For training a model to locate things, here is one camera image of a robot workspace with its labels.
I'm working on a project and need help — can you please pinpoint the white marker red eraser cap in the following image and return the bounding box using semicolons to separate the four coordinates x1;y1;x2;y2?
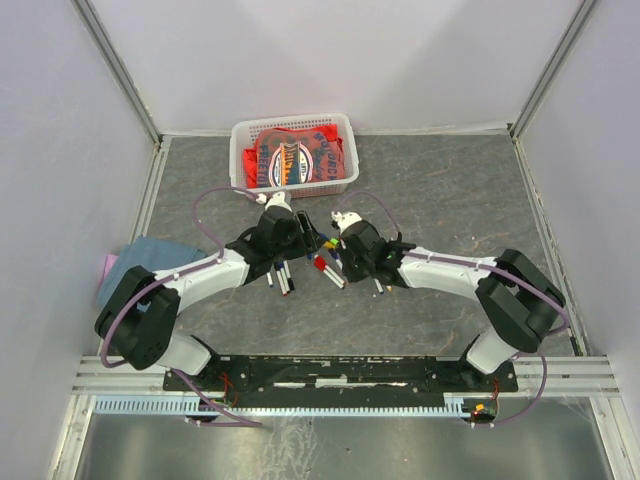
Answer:
330;254;343;272

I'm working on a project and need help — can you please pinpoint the white marker blue eraser cap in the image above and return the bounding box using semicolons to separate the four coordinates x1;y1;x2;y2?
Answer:
373;278;384;295

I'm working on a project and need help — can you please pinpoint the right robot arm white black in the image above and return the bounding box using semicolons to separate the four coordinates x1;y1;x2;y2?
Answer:
332;212;569;391

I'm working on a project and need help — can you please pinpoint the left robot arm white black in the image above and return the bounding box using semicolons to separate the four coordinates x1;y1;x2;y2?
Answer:
95;206;323;390

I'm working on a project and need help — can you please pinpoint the uncapped white marker red end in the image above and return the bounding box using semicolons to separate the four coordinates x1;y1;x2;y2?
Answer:
274;264;289;296

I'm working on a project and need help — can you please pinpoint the uncapped white marker black end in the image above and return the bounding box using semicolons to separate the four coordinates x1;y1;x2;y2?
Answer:
281;260;295;292

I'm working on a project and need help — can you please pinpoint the orange printed cloth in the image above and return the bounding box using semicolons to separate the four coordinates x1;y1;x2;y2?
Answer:
243;124;346;188

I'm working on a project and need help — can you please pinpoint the white plastic basket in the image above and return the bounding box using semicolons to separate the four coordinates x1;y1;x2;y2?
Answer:
229;113;359;197

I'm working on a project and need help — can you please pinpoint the blue cloth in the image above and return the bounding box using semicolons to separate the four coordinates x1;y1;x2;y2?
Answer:
96;236;206;306

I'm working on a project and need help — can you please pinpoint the pink cloth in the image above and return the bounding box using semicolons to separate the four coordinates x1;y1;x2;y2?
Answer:
103;254;119;279

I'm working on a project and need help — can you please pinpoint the circuit board with leds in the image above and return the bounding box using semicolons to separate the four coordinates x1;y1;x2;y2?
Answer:
471;403;499;423

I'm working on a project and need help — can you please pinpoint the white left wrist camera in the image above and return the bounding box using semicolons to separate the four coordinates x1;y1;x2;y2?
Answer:
255;190;292;212

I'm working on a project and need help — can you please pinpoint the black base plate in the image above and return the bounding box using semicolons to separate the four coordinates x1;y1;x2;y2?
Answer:
188;355;518;409

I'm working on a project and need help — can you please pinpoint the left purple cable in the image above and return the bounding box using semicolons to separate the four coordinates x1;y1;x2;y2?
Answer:
101;185;266;427

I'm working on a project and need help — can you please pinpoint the purple cable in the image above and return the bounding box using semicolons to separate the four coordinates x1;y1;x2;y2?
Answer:
334;189;571;429
101;185;266;427

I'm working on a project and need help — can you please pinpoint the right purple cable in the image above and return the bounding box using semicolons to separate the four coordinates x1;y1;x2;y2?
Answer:
334;189;571;429

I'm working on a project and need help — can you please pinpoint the blue slotted cable duct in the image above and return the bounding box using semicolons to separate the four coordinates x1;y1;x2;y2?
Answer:
93;395;474;415

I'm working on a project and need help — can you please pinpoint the aluminium frame rail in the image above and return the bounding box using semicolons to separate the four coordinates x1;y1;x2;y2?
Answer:
72;354;621;394

